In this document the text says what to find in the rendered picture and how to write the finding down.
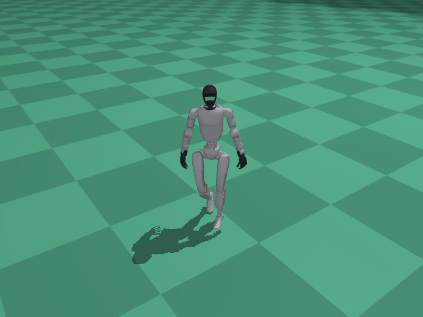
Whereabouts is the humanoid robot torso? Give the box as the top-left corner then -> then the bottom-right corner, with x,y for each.
198,105 -> 223,160

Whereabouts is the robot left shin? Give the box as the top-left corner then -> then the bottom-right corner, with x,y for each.
216,187 -> 226,218

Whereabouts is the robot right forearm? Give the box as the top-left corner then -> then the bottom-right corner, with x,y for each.
180,130 -> 191,154

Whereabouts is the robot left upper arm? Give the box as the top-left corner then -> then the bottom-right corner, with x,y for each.
222,108 -> 239,138

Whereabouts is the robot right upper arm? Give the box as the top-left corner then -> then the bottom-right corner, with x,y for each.
185,108 -> 199,138

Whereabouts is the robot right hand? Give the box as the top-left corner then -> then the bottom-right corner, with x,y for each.
180,150 -> 188,169

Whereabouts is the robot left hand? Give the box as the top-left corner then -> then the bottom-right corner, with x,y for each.
237,151 -> 247,169

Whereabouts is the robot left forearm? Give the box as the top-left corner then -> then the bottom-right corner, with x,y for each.
233,129 -> 245,155

